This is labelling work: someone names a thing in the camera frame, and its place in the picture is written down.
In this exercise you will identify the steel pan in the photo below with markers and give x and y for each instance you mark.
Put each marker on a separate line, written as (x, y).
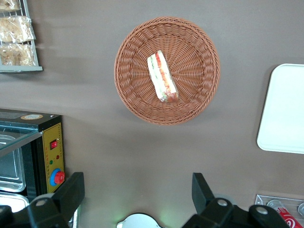
(12, 200)
(9, 173)

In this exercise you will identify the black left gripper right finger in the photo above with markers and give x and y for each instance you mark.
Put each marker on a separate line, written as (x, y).
(213, 209)

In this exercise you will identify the round brown wicker basket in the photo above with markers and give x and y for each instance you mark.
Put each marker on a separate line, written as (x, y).
(190, 71)

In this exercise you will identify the clear acrylic holder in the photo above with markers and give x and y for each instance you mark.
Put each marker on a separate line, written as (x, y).
(268, 202)

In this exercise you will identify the white plastic tray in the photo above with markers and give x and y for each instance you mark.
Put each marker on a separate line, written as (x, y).
(282, 109)

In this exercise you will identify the black and yellow food warmer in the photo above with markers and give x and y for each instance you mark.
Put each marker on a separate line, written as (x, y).
(47, 147)

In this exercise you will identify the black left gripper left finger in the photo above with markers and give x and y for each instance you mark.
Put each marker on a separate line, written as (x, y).
(59, 204)

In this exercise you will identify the plastic-wrapped sandwich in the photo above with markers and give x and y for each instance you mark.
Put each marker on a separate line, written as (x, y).
(162, 76)

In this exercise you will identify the red sachet packet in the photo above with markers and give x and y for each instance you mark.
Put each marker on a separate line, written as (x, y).
(288, 218)

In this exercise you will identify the packaged bread in clear bag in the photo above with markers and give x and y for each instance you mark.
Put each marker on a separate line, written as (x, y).
(16, 55)
(15, 29)
(8, 4)

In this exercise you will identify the white round lid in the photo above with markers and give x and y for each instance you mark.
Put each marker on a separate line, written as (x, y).
(139, 222)

